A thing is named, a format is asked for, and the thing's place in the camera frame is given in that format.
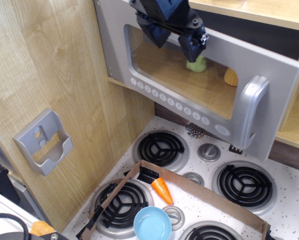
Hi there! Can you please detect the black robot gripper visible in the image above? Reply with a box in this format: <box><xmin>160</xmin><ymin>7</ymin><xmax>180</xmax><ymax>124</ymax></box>
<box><xmin>129</xmin><ymin>0</ymin><xmax>208</xmax><ymax>63</ymax></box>

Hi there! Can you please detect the grey toy microwave door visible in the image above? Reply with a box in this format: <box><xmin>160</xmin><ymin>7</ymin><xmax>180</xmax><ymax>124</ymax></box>
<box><xmin>95</xmin><ymin>0</ymin><xmax>299</xmax><ymax>160</ymax></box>

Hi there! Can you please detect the green toy vegetable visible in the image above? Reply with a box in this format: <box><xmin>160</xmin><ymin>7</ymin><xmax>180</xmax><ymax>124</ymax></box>
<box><xmin>186</xmin><ymin>55</ymin><xmax>207</xmax><ymax>73</ymax></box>

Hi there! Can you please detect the yellow toy corn cob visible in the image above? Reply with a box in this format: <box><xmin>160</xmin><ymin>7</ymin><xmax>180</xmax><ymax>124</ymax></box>
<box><xmin>224</xmin><ymin>68</ymin><xmax>239</xmax><ymax>87</ymax></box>

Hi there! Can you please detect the silver toy slotted spoon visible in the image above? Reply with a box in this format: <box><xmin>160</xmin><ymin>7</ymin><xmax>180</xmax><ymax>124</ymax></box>
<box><xmin>185</xmin><ymin>122</ymin><xmax>206</xmax><ymax>139</ymax></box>

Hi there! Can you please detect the back left stove burner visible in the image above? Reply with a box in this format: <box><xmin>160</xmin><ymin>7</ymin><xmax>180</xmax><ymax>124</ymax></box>
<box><xmin>132</xmin><ymin>130</ymin><xmax>190</xmax><ymax>173</ymax></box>

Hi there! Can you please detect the stove burner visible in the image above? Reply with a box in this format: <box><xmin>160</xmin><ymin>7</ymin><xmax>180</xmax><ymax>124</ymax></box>
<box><xmin>96</xmin><ymin>179</ymin><xmax>154</xmax><ymax>240</ymax></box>
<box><xmin>132</xmin><ymin>130</ymin><xmax>190</xmax><ymax>173</ymax></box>
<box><xmin>178</xmin><ymin>220</ymin><xmax>243</xmax><ymax>240</ymax></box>
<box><xmin>211</xmin><ymin>160</ymin><xmax>278</xmax><ymax>216</ymax></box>

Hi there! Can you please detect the upper grey stove knob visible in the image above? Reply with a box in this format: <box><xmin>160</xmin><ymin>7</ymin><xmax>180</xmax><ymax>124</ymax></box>
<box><xmin>197</xmin><ymin>143</ymin><xmax>221</xmax><ymax>162</ymax></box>

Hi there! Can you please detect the grey stove knob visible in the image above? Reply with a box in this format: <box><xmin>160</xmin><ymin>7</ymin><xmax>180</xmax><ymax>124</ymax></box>
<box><xmin>183</xmin><ymin>172</ymin><xmax>205</xmax><ymax>187</ymax></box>
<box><xmin>197</xmin><ymin>143</ymin><xmax>221</xmax><ymax>162</ymax></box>
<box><xmin>162</xmin><ymin>205</ymin><xmax>185</xmax><ymax>231</ymax></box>

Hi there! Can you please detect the grey toy spatula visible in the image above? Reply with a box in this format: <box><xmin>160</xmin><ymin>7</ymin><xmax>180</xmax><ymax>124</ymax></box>
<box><xmin>228</xmin><ymin>144</ymin><xmax>243</xmax><ymax>155</ymax></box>

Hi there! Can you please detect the middle grey stove knob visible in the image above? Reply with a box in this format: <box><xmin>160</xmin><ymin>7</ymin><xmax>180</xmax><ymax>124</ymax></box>
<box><xmin>183</xmin><ymin>172</ymin><xmax>205</xmax><ymax>187</ymax></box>

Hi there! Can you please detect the orange toy carrot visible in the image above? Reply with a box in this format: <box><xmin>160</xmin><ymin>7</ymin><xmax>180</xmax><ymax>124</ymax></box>
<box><xmin>150</xmin><ymin>177</ymin><xmax>173</xmax><ymax>205</ymax></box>

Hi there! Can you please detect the back right stove burner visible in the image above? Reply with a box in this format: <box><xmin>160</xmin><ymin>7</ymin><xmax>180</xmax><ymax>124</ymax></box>
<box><xmin>211</xmin><ymin>160</ymin><xmax>278</xmax><ymax>216</ymax></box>

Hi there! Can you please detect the lower grey stove knob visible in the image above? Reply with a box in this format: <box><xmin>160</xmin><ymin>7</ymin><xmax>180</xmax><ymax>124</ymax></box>
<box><xmin>162</xmin><ymin>205</ymin><xmax>185</xmax><ymax>231</ymax></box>

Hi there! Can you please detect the brown cardboard barrier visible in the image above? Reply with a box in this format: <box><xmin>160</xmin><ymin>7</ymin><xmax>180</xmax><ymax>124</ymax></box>
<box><xmin>76</xmin><ymin>160</ymin><xmax>271</xmax><ymax>240</ymax></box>

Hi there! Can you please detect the light blue bowl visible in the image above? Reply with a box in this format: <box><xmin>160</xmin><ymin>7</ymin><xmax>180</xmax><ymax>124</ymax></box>
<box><xmin>133</xmin><ymin>206</ymin><xmax>172</xmax><ymax>240</ymax></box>

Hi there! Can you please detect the front left stove burner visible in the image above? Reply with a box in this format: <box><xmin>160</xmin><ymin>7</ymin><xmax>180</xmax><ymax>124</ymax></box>
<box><xmin>96</xmin><ymin>179</ymin><xmax>154</xmax><ymax>240</ymax></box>

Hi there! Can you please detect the front right stove burner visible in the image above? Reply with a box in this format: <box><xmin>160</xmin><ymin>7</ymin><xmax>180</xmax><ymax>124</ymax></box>
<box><xmin>178</xmin><ymin>220</ymin><xmax>243</xmax><ymax>240</ymax></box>

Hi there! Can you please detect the orange toy food piece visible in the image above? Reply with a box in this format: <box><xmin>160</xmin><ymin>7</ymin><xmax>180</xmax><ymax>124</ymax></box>
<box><xmin>29</xmin><ymin>220</ymin><xmax>55</xmax><ymax>237</ymax></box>

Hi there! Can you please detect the grey wall phone holder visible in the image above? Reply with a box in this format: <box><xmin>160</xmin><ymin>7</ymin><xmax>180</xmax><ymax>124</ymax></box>
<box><xmin>13</xmin><ymin>108</ymin><xmax>74</xmax><ymax>176</ymax></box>

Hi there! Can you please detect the black camera mount equipment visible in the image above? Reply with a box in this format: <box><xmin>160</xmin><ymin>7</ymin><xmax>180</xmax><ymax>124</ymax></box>
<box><xmin>0</xmin><ymin>164</ymin><xmax>21</xmax><ymax>206</ymax></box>

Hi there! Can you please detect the silver aluminium rail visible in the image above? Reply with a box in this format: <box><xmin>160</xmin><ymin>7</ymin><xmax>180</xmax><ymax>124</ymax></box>
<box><xmin>0</xmin><ymin>194</ymin><xmax>39</xmax><ymax>226</ymax></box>

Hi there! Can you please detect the black braided cable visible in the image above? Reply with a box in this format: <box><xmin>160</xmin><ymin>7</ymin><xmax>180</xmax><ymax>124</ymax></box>
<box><xmin>0</xmin><ymin>212</ymin><xmax>30</xmax><ymax>240</ymax></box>

